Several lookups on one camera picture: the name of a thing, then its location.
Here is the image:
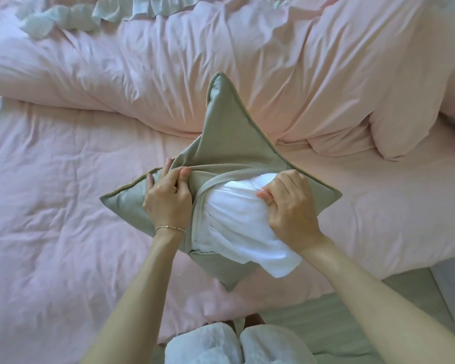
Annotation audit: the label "grey-green cushion cover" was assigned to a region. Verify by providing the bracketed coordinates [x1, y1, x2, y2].
[99, 71, 343, 293]

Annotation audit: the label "person's right hand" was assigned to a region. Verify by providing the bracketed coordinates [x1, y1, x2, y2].
[256, 169, 326, 256]

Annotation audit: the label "person's white trousers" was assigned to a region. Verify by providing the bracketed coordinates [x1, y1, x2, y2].
[163, 322, 318, 364]

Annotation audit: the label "thin gold bracelet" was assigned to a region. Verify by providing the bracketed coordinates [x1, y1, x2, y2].
[154, 224, 188, 235]

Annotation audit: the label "white cushion insert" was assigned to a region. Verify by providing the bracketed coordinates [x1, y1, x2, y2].
[192, 173, 304, 280]

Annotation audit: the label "person's left forearm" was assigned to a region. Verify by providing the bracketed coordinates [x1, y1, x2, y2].
[79, 227, 187, 364]

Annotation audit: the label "plain pink pillow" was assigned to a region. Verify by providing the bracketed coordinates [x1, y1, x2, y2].
[369, 6, 455, 162]

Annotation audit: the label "pink bed sheet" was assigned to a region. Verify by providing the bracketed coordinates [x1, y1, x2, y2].
[0, 95, 455, 364]

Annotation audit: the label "person's left hand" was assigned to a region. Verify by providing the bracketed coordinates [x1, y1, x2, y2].
[142, 158, 194, 234]

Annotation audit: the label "pink duvet with white ruffle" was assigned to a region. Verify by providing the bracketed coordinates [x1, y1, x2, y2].
[0, 0, 430, 157]

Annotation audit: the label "person's right forearm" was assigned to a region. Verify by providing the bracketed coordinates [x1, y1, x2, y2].
[298, 235, 455, 364]

